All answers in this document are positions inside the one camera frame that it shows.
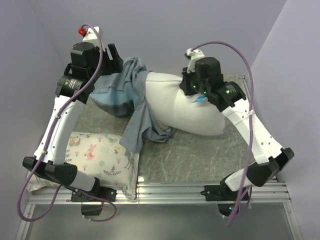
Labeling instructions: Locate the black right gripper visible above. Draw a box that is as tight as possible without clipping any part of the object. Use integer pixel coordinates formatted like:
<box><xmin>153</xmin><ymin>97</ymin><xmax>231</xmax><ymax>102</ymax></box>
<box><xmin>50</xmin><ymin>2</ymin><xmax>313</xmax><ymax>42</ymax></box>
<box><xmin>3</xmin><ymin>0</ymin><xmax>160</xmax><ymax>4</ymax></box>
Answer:
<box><xmin>180</xmin><ymin>65</ymin><xmax>210</xmax><ymax>96</ymax></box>

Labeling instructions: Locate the white pillow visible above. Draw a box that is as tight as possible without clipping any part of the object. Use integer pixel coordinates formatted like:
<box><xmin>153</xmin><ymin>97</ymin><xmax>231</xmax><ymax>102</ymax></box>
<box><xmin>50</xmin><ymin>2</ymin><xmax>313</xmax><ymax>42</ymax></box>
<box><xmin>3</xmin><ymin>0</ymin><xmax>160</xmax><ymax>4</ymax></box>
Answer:
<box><xmin>145</xmin><ymin>72</ymin><xmax>226</xmax><ymax>136</ymax></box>

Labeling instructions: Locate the blue-grey pillowcase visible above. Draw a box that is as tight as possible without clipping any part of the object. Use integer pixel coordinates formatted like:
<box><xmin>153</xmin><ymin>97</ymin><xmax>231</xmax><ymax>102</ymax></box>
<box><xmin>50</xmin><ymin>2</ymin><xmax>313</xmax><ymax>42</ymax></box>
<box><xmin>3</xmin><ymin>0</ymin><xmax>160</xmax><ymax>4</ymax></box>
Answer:
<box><xmin>90</xmin><ymin>57</ymin><xmax>177</xmax><ymax>153</ymax></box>

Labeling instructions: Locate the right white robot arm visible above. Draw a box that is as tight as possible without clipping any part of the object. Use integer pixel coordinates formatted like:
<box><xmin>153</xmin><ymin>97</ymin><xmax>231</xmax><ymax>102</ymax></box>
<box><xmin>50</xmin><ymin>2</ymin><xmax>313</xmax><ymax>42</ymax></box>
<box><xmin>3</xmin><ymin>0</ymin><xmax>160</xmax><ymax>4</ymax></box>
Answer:
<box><xmin>180</xmin><ymin>52</ymin><xmax>295</xmax><ymax>200</ymax></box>

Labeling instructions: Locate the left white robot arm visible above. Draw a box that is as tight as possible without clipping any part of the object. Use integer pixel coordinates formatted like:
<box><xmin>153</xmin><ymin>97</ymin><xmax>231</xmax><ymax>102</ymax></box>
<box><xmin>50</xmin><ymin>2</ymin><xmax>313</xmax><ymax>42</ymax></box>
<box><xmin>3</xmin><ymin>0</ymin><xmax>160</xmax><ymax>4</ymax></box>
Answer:
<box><xmin>22</xmin><ymin>42</ymin><xmax>123</xmax><ymax>201</ymax></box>

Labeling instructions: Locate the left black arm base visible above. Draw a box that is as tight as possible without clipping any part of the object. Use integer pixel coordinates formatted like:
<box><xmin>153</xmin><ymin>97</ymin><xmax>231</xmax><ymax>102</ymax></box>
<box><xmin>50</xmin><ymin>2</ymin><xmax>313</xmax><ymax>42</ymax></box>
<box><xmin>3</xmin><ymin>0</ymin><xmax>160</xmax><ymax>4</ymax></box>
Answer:
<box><xmin>67</xmin><ymin>186</ymin><xmax>117</xmax><ymax>222</ymax></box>

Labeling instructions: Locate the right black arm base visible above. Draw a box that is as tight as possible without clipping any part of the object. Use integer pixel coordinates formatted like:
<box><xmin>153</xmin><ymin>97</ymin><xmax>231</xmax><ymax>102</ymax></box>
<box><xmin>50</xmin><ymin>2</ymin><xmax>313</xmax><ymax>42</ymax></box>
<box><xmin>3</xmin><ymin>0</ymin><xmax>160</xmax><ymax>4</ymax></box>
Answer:
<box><xmin>200</xmin><ymin>185</ymin><xmax>253</xmax><ymax>218</ymax></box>

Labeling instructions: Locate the blue white pillow tag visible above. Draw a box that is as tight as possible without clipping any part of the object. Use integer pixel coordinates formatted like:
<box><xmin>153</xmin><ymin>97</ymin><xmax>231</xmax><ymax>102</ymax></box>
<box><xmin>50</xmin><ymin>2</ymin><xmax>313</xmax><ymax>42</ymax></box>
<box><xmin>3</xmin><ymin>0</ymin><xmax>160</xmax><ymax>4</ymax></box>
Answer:
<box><xmin>191</xmin><ymin>95</ymin><xmax>207</xmax><ymax>104</ymax></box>

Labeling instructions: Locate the floral deer print pillow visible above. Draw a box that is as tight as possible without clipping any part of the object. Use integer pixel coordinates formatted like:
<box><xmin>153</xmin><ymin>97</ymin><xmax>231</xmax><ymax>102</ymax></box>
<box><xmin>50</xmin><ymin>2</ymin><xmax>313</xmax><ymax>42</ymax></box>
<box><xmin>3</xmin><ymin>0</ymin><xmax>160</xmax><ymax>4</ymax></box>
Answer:
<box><xmin>27</xmin><ymin>132</ymin><xmax>141</xmax><ymax>200</ymax></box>

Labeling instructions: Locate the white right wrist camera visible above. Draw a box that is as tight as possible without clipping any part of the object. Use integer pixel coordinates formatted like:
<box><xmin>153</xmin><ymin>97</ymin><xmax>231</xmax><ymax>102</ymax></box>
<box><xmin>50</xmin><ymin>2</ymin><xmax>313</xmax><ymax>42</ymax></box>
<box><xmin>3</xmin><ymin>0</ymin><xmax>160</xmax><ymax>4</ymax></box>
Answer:
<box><xmin>185</xmin><ymin>48</ymin><xmax>205</xmax><ymax>74</ymax></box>

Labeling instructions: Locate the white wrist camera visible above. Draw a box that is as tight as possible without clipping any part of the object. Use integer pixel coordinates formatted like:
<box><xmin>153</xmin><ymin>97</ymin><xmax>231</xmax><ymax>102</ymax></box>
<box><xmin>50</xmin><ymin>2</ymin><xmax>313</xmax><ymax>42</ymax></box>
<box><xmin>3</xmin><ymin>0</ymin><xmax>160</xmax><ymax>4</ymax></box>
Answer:
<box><xmin>78</xmin><ymin>26</ymin><xmax>102</xmax><ymax>47</ymax></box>
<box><xmin>185</xmin><ymin>48</ymin><xmax>205</xmax><ymax>74</ymax></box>

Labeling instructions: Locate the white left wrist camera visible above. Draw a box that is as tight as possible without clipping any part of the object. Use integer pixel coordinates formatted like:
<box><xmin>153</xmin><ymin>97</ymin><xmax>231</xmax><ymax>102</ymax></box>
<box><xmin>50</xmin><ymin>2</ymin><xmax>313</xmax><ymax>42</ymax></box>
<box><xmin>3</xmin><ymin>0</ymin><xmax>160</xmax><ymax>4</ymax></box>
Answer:
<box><xmin>78</xmin><ymin>26</ymin><xmax>102</xmax><ymax>47</ymax></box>

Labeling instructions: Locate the aluminium front rail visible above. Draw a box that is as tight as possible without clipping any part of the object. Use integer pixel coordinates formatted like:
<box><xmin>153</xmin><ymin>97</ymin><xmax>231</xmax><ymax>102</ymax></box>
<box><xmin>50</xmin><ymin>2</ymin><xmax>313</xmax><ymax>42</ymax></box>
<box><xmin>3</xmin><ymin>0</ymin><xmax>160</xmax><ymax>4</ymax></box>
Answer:
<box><xmin>27</xmin><ymin>181</ymin><xmax>291</xmax><ymax>205</ymax></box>

